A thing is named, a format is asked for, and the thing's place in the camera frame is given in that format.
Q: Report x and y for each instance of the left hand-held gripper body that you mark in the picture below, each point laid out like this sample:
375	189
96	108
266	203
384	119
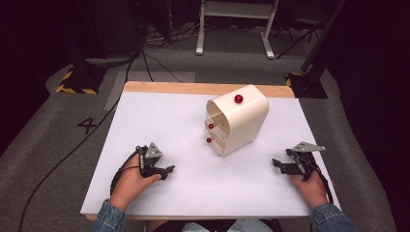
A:
152	152

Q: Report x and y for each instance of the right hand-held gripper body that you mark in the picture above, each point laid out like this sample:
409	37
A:
304	158

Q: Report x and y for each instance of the person's right hand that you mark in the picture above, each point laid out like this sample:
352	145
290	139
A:
310	190

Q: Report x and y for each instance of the person's left hand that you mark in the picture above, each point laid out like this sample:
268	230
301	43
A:
130	185

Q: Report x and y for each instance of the white table sheet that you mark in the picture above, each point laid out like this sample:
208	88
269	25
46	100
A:
187	193

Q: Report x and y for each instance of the cream drawer with red knob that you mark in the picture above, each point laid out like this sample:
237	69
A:
215	127
214	143

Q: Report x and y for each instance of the cream mini drawer cabinet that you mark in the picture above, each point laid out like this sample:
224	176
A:
245	122

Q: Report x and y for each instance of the black base with striped tape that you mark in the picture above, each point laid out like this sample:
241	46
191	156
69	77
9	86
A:
83	80
307	85

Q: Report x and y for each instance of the red round cabinet knob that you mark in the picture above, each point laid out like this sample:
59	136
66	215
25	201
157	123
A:
238	99

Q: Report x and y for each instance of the grey round stand base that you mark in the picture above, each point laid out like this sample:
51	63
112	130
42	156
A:
109	61

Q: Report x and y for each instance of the black tripod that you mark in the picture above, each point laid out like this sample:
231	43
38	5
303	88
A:
303	32

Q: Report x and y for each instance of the dark slanted stand post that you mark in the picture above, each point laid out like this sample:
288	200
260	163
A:
322	38

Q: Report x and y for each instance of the white metal table frame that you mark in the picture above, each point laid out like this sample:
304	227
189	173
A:
237	9

